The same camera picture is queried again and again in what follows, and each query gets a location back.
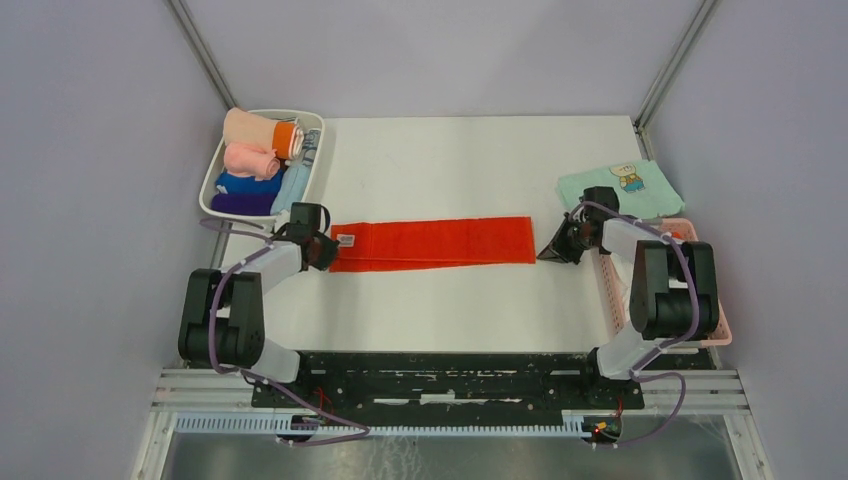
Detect peach orange rolled towel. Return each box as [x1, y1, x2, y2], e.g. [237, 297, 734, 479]
[223, 108, 305, 160]

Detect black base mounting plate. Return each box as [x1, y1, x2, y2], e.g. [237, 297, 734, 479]
[245, 351, 645, 432]

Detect aluminium corner frame post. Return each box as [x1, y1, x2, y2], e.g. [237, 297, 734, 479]
[632, 0, 722, 160]

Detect green cartoon bear cloth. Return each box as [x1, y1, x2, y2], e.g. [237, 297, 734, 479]
[556, 160, 685, 219]

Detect front aluminium rail frame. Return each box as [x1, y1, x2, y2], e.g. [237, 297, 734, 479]
[130, 369, 773, 479]

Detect left aluminium frame post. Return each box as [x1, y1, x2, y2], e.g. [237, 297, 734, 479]
[164, 0, 237, 109]

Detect pink panda towel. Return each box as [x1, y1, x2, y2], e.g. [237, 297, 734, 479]
[224, 142, 281, 181]

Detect light blue rolled towel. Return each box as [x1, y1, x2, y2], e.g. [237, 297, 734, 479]
[270, 129, 322, 215]

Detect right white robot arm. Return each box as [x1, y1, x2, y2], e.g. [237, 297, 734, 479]
[537, 186, 720, 408]

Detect pink perforated plastic basket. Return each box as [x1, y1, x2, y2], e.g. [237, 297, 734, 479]
[598, 218, 733, 351]

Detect purple rolled towel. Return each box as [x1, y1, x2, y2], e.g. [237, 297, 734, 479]
[210, 193, 276, 217]

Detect white folded towel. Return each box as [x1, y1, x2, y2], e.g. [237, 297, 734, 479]
[609, 254, 634, 292]

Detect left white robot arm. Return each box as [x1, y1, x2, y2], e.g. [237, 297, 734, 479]
[177, 202, 339, 407]

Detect orange cloth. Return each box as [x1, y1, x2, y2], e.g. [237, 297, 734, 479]
[330, 217, 536, 273]

